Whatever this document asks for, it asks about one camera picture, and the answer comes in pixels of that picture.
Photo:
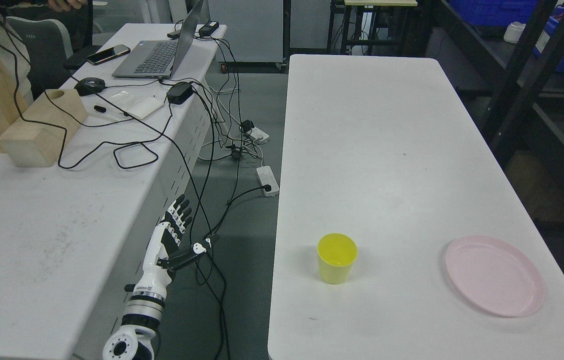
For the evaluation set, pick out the blue plastic crate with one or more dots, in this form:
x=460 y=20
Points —
x=502 y=13

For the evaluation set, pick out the white power strip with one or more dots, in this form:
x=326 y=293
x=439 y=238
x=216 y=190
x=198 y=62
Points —
x=257 y=135
x=267 y=181

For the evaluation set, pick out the white paper packet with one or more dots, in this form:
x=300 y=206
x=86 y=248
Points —
x=134 y=105

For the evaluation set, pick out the black metal shelf rack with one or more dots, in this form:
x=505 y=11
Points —
x=523 y=118

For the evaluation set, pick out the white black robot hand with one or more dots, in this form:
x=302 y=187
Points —
x=165 y=253

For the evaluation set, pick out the black computer mouse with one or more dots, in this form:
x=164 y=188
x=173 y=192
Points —
x=89 y=86

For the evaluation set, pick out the black smartphone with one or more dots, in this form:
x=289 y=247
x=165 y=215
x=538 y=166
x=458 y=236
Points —
x=108 y=54

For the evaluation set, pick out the black power adapter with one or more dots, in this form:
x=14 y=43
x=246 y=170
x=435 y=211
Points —
x=179 y=93

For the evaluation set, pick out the grey office chair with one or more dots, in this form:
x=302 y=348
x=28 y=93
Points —
x=51 y=55

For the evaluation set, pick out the silver laptop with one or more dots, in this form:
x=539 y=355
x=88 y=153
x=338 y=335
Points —
x=160 y=58

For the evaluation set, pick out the white robot forearm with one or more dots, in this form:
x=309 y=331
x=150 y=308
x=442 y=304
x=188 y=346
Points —
x=139 y=326

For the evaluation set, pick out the yellow plastic cup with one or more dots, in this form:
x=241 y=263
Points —
x=336 y=255

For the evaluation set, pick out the white desk with panel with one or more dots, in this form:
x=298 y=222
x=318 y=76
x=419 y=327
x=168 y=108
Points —
x=71 y=238

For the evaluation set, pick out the pink plastic plate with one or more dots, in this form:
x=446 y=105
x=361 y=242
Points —
x=494 y=276

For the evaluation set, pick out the white folding table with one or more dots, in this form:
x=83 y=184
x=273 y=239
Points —
x=382 y=150

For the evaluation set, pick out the light wooden block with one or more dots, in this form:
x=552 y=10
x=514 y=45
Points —
x=35 y=140

